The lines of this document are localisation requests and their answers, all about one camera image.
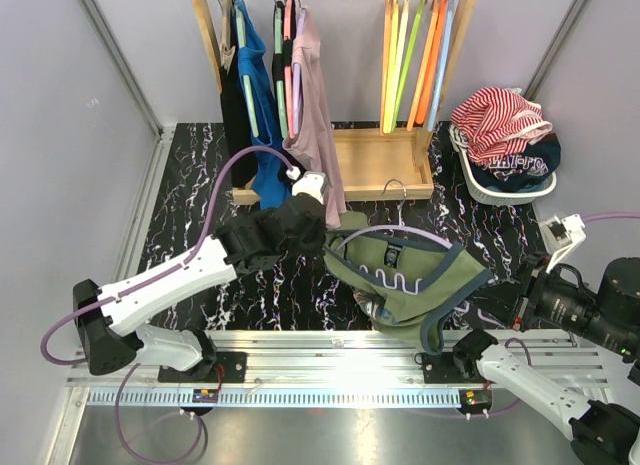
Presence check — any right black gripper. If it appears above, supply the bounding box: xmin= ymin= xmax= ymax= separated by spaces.
xmin=463 ymin=247 xmax=640 ymax=355

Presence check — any olive green top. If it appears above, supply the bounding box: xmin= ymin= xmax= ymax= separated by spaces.
xmin=322 ymin=212 xmax=494 ymax=355

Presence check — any red white striped top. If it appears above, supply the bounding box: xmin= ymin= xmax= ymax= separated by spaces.
xmin=451 ymin=87 xmax=553 ymax=165

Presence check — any yellow plastic hanger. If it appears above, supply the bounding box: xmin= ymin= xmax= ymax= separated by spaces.
xmin=383 ymin=0 xmax=410 ymax=133

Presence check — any black white striped tank top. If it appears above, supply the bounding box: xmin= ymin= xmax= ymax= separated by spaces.
xmin=448 ymin=123 xmax=469 ymax=158

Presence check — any orange hanger with red top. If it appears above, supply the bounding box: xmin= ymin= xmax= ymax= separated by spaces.
xmin=380 ymin=0 xmax=397 ymax=135

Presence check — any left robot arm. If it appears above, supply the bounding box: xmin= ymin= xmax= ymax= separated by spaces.
xmin=72 ymin=193 xmax=326 ymax=382

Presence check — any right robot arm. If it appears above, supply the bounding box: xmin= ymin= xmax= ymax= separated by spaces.
xmin=452 ymin=254 xmax=639 ymax=464

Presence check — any orange empty hanger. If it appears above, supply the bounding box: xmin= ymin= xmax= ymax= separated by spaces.
xmin=406 ymin=0 xmax=441 ymax=131
xmin=415 ymin=0 xmax=453 ymax=125

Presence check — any mauve pink top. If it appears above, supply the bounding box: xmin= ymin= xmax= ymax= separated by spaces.
xmin=283 ymin=7 xmax=346 ymax=229

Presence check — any light blue empty hanger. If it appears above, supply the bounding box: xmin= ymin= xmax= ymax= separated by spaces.
xmin=426 ymin=0 xmax=456 ymax=132

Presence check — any blue top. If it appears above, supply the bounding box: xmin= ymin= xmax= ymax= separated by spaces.
xmin=234 ymin=0 xmax=290 ymax=209

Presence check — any cream empty hanger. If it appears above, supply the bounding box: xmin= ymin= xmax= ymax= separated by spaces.
xmin=390 ymin=0 xmax=410 ymax=132

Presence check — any lime green empty hanger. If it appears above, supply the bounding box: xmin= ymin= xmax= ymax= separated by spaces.
xmin=399 ymin=0 xmax=428 ymax=111

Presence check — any black garment on clip hanger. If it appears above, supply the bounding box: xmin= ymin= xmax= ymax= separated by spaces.
xmin=220 ymin=60 xmax=258 ymax=188

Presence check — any lilac hanger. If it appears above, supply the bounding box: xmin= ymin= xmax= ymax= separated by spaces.
xmin=290 ymin=7 xmax=306 ymax=136

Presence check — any pink hanger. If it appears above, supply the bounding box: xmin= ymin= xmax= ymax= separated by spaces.
xmin=283 ymin=0 xmax=295 ymax=138

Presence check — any wooden clip hanger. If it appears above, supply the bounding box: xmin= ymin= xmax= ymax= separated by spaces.
xmin=219 ymin=0 xmax=236 ymax=75

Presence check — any mint green hanger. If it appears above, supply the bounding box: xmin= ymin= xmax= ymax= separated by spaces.
xmin=234 ymin=3 xmax=259 ymax=137

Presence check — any white laundry basket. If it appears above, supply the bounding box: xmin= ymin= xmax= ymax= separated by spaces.
xmin=458 ymin=154 xmax=557 ymax=207

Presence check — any navy printed shirt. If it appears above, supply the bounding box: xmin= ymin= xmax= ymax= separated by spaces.
xmin=469 ymin=133 xmax=561 ymax=193

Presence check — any wooden clothes rack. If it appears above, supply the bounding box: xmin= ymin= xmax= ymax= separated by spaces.
xmin=191 ymin=0 xmax=477 ymax=205

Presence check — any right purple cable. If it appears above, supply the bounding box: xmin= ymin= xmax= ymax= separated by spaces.
xmin=584 ymin=212 xmax=640 ymax=224

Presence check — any purple cable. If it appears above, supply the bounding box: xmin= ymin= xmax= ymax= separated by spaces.
xmin=584 ymin=212 xmax=640 ymax=224
xmin=39 ymin=145 xmax=301 ymax=367

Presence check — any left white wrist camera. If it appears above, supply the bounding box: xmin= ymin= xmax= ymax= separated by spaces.
xmin=286 ymin=166 xmax=329 ymax=205

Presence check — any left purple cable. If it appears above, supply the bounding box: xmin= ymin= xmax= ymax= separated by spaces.
xmin=39 ymin=145 xmax=301 ymax=367

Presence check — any aluminium rail base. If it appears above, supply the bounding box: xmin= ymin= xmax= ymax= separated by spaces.
xmin=49 ymin=127 xmax=611 ymax=465

